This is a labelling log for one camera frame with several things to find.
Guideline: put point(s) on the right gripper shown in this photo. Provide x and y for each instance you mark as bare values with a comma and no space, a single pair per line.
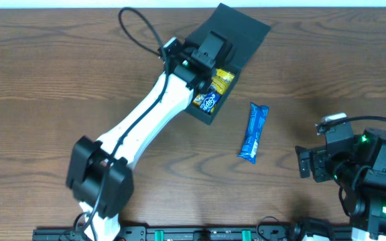
318,158

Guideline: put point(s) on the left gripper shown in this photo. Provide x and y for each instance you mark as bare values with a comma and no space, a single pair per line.
210,53

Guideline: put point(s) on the blue Eclipse mint box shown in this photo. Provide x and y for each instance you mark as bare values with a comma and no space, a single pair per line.
209,102

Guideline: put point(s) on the yellow Hacks candy bag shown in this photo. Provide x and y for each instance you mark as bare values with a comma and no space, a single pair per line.
220,84

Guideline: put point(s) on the blue snack bar wrapper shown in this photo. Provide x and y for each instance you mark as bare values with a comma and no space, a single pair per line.
257,118

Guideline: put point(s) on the dark green box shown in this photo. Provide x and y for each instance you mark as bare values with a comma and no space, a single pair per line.
244,33

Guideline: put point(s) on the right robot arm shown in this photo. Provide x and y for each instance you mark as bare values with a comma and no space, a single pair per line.
357,164

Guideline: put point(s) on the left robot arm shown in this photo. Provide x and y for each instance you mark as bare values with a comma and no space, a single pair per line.
100,172

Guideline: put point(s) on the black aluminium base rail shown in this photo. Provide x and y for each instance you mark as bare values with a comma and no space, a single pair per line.
269,228

